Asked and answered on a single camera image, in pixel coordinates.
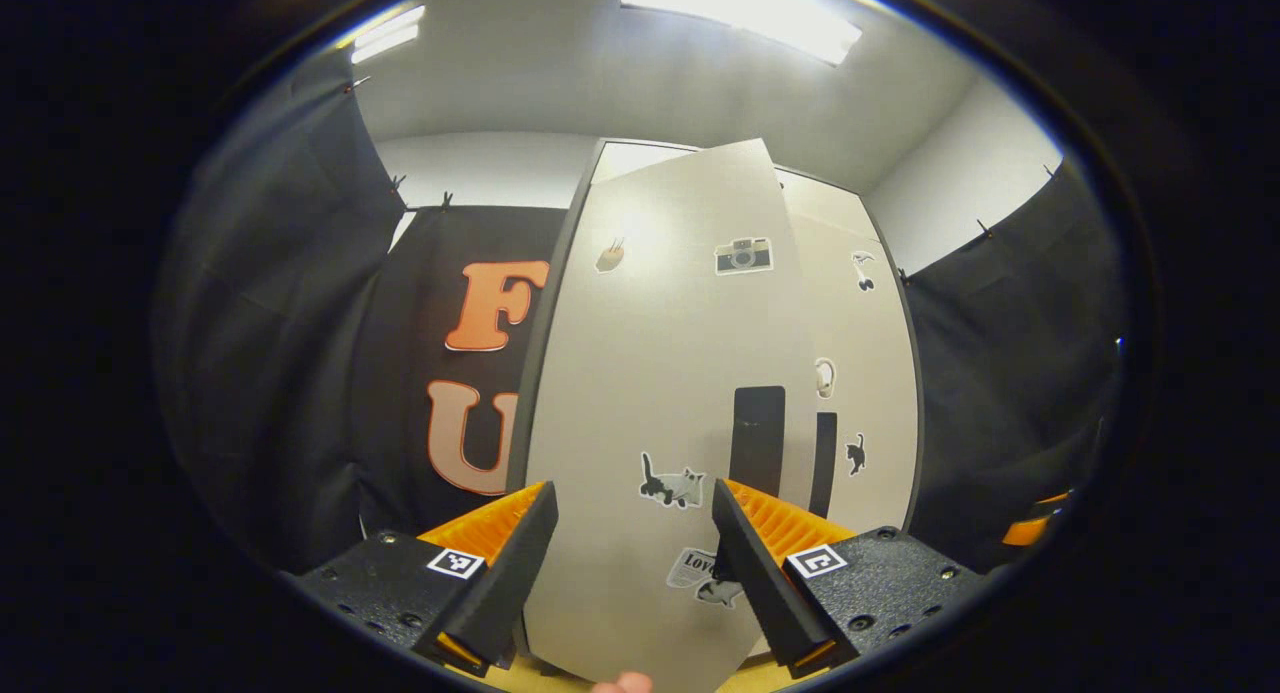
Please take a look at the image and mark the white cabinet door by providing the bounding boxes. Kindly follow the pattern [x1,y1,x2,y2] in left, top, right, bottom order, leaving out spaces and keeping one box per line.
[775,168,921,534]
[520,138,821,693]

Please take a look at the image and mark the ceiling light panel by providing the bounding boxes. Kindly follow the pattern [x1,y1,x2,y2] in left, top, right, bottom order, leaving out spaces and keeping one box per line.
[350,6,426,64]
[620,0,863,66]

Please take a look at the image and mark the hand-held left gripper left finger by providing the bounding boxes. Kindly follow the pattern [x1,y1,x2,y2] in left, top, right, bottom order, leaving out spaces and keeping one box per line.
[280,480,559,677]

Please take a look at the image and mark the white cabinet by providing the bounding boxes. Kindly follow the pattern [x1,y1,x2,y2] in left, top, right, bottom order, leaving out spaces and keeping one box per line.
[505,136,923,674]

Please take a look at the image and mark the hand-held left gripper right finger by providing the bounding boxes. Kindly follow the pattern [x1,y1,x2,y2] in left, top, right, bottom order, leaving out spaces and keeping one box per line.
[712,478,986,677]

